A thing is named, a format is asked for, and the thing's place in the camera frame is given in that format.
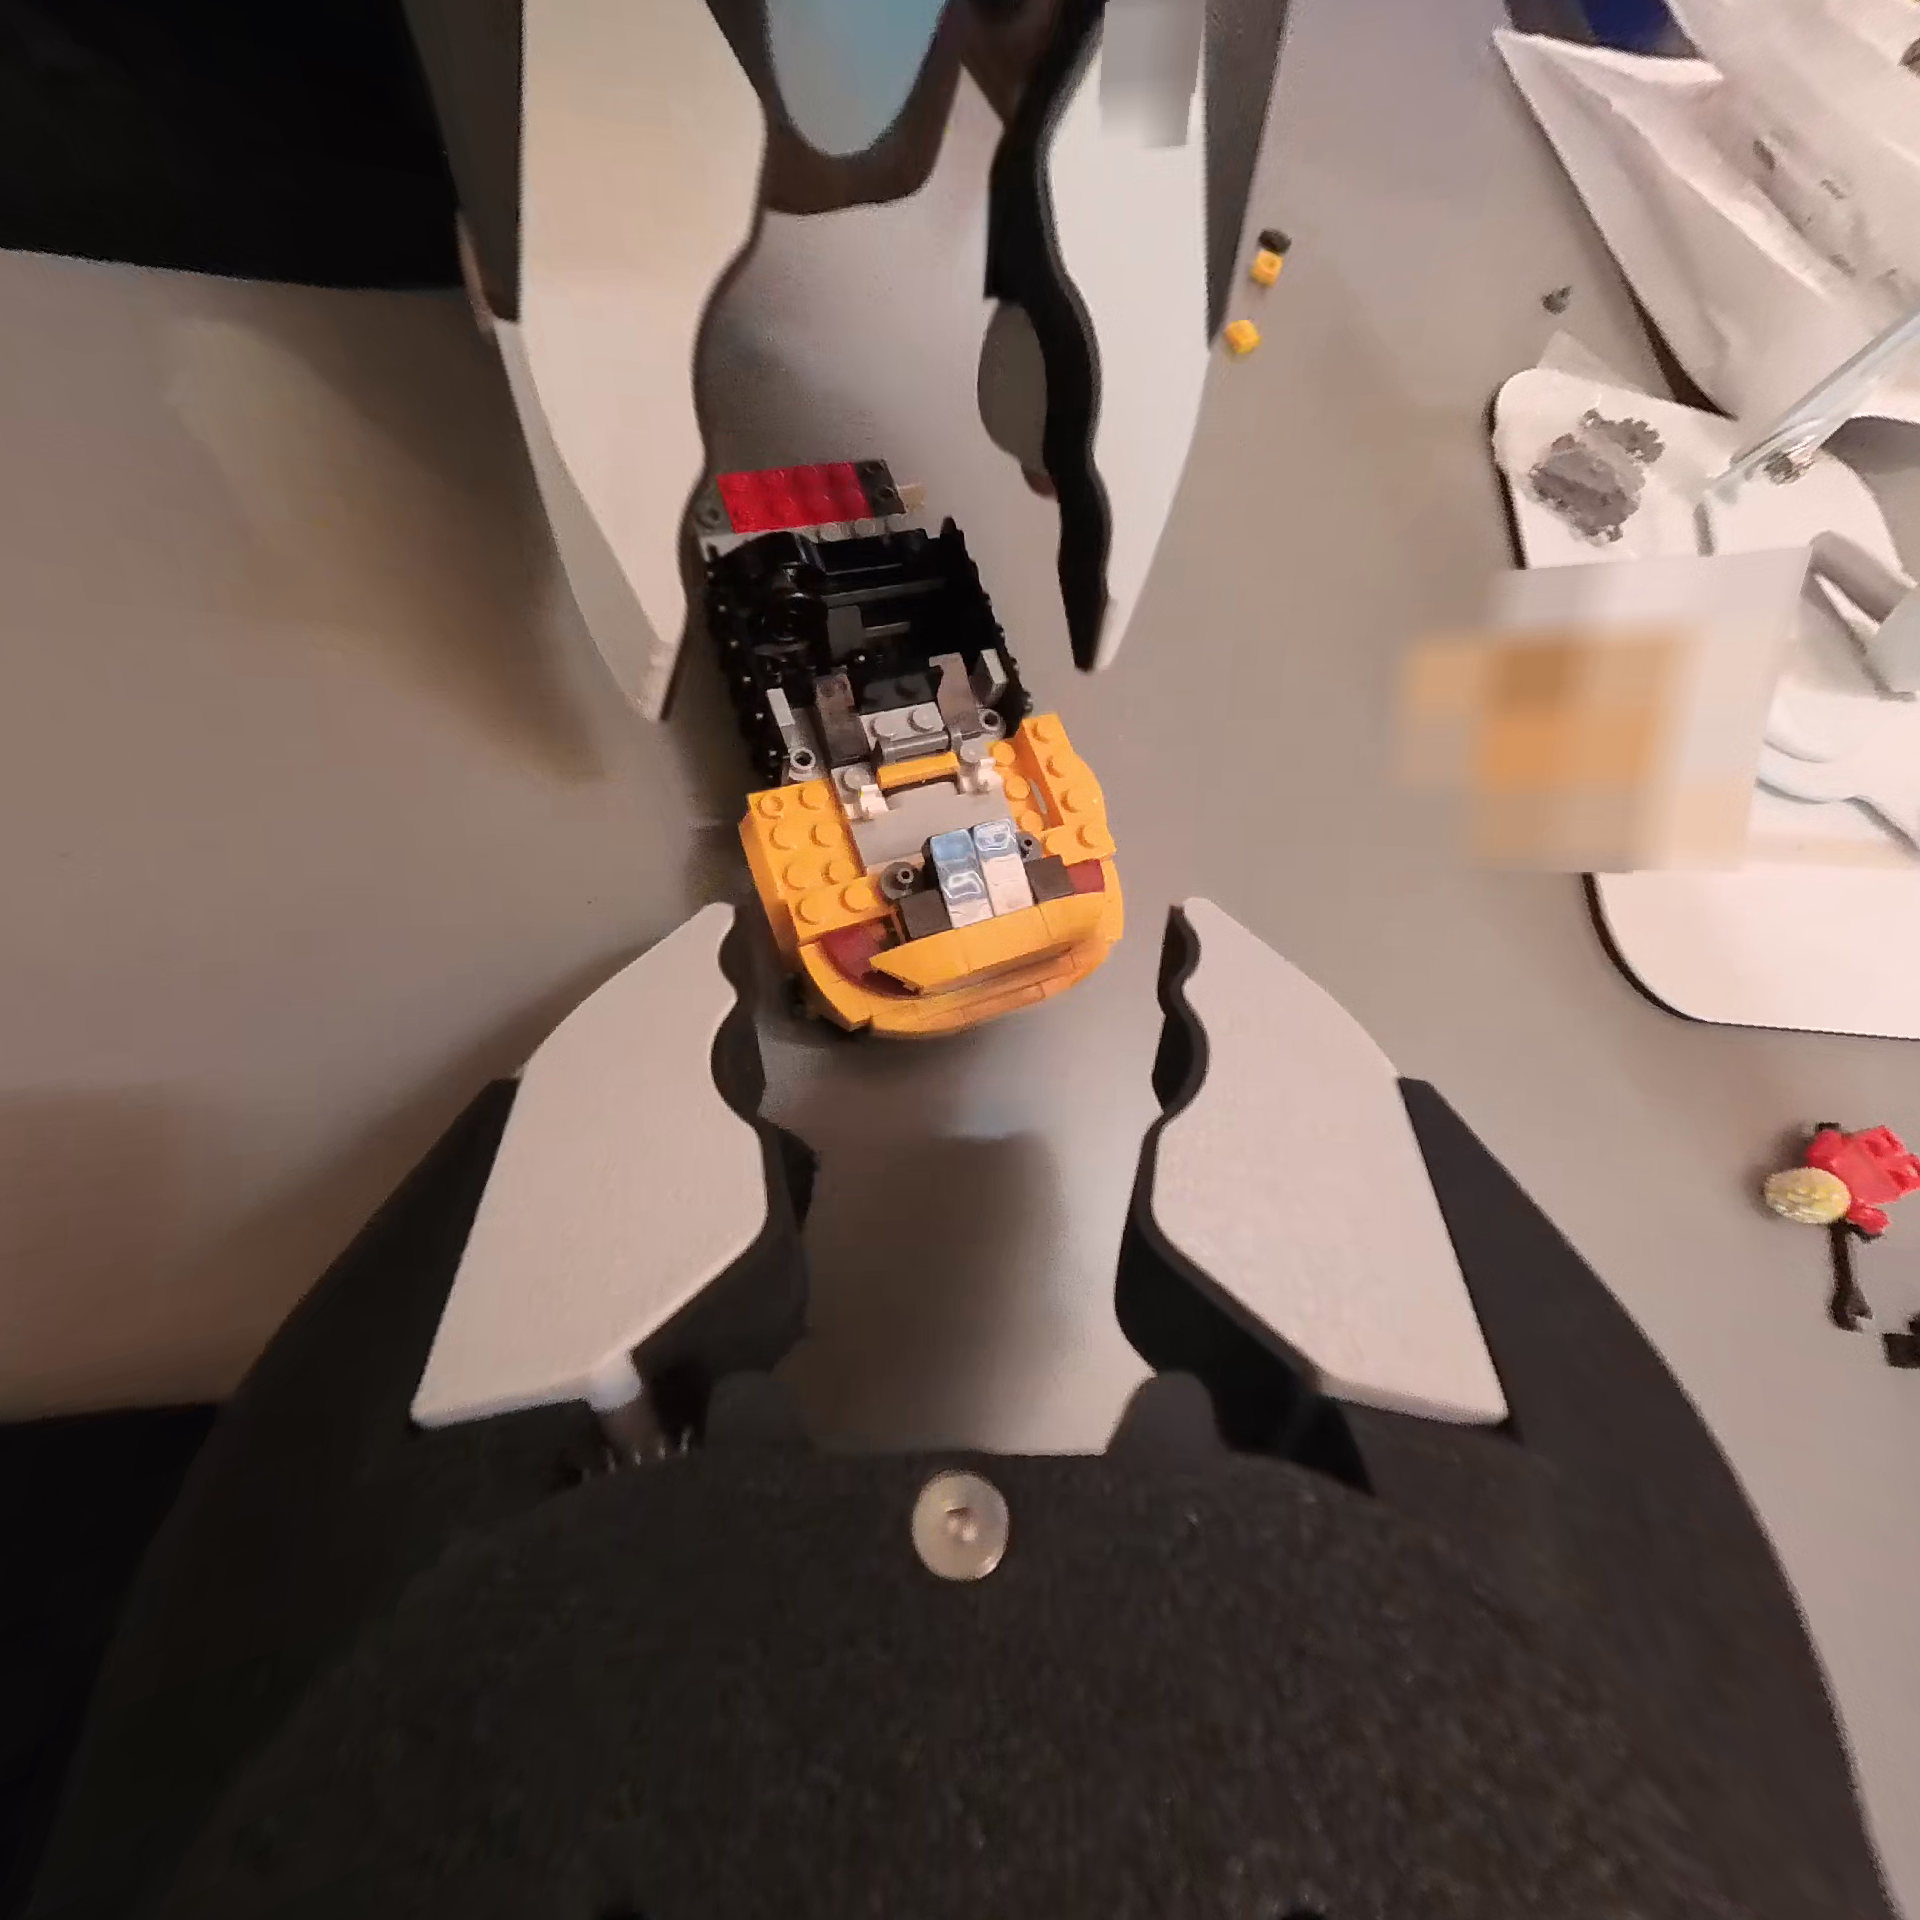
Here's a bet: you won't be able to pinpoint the clear plastic parts bag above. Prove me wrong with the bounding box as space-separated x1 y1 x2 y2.
1522 404 1673 549

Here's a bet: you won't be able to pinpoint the white rounded board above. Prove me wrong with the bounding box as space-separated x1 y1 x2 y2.
1489 367 1920 1037

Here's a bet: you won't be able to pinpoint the white printed paper bag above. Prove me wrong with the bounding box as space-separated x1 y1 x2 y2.
1492 28 1896 419
1664 0 1920 291

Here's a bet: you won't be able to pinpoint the orange and black lego car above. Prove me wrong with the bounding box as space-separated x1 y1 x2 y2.
694 457 1128 1039

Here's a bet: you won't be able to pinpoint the white book stand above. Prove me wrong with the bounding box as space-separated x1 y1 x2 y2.
1704 305 1920 841

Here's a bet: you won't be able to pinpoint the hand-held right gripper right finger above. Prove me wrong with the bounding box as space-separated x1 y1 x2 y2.
1114 895 1513 1427

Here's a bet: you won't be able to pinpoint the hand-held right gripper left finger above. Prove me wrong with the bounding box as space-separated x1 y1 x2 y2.
410 900 818 1427

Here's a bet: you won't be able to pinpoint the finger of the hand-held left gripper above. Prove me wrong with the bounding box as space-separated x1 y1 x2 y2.
978 0 1215 671
492 0 776 724

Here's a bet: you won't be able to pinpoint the red lego minifigure parts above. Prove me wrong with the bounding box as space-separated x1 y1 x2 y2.
1763 1121 1920 1238

